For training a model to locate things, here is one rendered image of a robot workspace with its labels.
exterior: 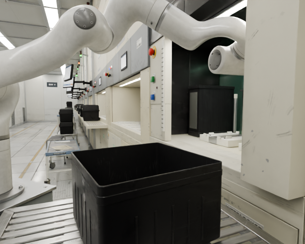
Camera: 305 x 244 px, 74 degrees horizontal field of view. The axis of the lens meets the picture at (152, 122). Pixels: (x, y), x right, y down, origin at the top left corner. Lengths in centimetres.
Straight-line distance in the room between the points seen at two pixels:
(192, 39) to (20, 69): 52
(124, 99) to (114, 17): 188
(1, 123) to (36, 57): 24
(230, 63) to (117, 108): 198
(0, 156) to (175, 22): 68
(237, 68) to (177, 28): 22
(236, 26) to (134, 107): 206
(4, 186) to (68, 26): 54
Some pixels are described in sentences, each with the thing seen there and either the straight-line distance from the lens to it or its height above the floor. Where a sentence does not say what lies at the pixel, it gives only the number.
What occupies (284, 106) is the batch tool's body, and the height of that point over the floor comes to 105.
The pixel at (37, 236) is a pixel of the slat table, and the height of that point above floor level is 76.
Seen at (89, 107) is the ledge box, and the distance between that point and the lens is 342.
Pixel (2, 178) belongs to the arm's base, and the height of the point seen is 82.
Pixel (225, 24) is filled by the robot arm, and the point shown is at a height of 128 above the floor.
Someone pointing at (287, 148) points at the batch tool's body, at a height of 97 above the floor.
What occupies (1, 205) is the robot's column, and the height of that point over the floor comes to 76.
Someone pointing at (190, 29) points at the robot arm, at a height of 128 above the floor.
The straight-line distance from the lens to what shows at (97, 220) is 36.
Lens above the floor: 106
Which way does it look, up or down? 5 degrees down
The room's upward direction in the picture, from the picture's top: straight up
